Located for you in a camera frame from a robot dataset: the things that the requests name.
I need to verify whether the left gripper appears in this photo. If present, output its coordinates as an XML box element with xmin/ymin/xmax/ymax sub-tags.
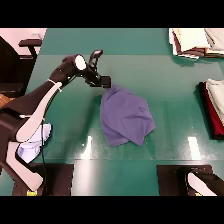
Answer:
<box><xmin>85</xmin><ymin>70</ymin><xmax>112</xmax><ymax>90</ymax></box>

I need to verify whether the purple T-shirt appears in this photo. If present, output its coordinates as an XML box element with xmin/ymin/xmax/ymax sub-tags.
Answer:
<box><xmin>99</xmin><ymin>83</ymin><xmax>157</xmax><ymax>148</ymax></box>

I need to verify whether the light blue garment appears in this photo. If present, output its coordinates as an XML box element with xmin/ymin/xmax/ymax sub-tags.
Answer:
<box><xmin>16</xmin><ymin>122</ymin><xmax>53</xmax><ymax>165</ymax></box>

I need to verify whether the brown garment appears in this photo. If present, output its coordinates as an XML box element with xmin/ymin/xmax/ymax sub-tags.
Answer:
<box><xmin>174</xmin><ymin>33</ymin><xmax>224</xmax><ymax>60</ymax></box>

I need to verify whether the white garment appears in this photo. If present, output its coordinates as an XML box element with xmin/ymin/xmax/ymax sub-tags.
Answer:
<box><xmin>168</xmin><ymin>28</ymin><xmax>210</xmax><ymax>57</ymax></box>

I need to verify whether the red garment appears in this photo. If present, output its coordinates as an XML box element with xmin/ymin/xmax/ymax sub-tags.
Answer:
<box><xmin>203</xmin><ymin>82</ymin><xmax>224</xmax><ymax>136</ymax></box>

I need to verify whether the beige garment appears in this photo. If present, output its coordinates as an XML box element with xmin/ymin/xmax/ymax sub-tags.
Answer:
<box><xmin>203</xmin><ymin>28</ymin><xmax>224</xmax><ymax>54</ymax></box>
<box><xmin>205</xmin><ymin>78</ymin><xmax>224</xmax><ymax>125</ymax></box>

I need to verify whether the black cable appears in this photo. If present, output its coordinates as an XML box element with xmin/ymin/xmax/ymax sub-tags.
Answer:
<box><xmin>39</xmin><ymin>124</ymin><xmax>48</xmax><ymax>196</ymax></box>

